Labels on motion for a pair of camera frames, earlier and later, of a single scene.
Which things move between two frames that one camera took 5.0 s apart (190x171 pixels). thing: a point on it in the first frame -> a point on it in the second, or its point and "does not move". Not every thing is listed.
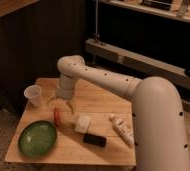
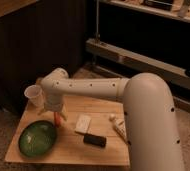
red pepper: x=57 y=117 does not move
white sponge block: x=82 y=123 does not move
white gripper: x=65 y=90 -> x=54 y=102
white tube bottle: x=122 y=129 does not move
